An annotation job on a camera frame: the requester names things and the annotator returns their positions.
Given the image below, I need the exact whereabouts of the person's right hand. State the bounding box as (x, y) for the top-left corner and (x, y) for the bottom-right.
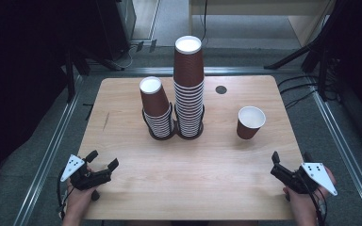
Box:
(282, 166), (337, 220)

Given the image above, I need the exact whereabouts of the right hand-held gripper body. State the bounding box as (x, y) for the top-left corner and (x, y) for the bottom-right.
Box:
(270, 162), (339, 197)

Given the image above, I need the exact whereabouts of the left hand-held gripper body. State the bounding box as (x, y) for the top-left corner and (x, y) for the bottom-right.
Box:
(59, 153), (112, 202)

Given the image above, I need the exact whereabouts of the person's left hand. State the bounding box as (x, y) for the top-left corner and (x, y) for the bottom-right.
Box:
(63, 165), (101, 218)

